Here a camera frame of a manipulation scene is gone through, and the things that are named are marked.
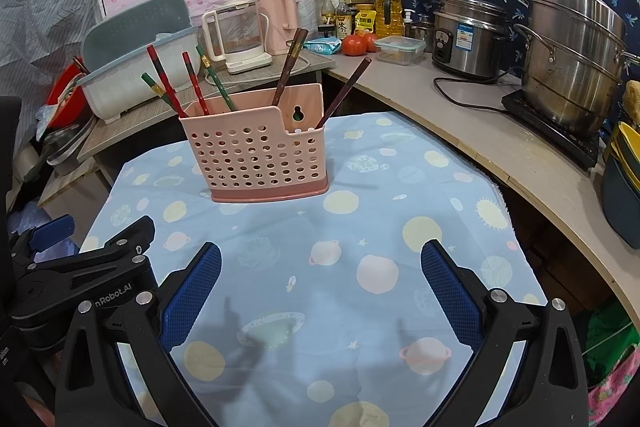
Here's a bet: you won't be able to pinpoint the black induction cooker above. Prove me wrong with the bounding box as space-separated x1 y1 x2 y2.
501 87 601 171

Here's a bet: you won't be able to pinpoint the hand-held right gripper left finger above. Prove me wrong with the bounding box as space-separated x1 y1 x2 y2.
54 242 223 427

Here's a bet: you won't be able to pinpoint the green chopstick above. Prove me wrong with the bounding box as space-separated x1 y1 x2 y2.
140 73 180 112
196 46 238 112

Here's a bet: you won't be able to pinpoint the steel rice cooker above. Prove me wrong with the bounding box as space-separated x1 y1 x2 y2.
430 0 511 80

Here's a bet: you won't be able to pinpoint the white glass jug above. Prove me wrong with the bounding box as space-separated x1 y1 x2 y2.
201 1 274 76

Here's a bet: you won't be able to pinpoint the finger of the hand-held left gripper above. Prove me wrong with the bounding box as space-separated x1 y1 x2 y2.
34 214 158 282
27 213 76 254

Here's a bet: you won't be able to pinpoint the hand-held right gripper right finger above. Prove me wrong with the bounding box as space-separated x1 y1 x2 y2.
421 239 591 427

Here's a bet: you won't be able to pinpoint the pink perforated utensil basket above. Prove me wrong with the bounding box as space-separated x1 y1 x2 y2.
179 83 331 204

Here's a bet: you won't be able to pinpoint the pink electric kettle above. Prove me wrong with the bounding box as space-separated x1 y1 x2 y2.
255 0 301 56

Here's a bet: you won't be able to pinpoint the maroon chopstick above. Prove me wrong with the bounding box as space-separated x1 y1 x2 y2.
275 28 310 105
315 57 374 130

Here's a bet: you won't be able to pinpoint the tan loofah sponge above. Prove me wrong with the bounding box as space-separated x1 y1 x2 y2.
623 79 640 128

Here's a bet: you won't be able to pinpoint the teal plastic basin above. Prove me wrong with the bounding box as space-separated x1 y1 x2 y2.
599 154 640 251

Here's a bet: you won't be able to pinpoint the pink pineapple print cloth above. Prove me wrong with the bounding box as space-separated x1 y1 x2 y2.
586 349 640 427

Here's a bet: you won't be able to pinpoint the bluish plastic bag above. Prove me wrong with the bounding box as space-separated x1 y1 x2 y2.
6 199 82 259

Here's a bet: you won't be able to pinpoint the large steel steamer pot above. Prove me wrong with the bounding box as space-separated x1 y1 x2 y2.
513 0 640 138

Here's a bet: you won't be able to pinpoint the blue wet wipes packet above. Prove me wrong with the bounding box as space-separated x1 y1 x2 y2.
303 38 344 57

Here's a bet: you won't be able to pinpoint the small steel pot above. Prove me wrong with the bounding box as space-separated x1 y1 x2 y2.
405 14 436 54

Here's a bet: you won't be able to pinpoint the glass food container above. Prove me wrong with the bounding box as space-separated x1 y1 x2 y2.
373 36 427 68

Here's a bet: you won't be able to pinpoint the grey white dish bin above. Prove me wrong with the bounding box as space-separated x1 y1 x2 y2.
79 0 202 124

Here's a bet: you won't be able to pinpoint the grey plastic sheet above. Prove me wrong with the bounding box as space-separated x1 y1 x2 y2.
0 0 101 98

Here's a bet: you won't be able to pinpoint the green bag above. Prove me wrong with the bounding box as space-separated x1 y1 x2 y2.
581 297 640 384

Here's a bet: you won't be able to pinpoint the blue planet print tablecloth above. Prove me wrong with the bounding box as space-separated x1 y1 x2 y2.
80 111 548 427

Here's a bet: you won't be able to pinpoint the labelled sauce bottle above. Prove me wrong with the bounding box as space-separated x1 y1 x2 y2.
334 0 354 41

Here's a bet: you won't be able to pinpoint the yellow food packet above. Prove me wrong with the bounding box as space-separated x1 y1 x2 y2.
353 7 377 34

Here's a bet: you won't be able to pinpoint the black power cable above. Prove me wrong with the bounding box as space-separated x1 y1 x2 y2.
432 76 507 114

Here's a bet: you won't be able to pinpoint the curved wooden counter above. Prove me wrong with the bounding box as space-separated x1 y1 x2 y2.
321 51 640 329

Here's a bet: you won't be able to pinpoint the cooking oil bottle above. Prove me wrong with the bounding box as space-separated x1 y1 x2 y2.
374 0 405 41

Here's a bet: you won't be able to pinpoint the red plastic basin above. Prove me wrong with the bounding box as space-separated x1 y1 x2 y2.
46 59 89 128

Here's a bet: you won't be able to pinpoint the red chopstick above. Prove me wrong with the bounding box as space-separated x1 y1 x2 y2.
181 52 211 116
145 45 189 118

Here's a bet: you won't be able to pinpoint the metal pans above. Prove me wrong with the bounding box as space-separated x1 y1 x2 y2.
34 116 99 168

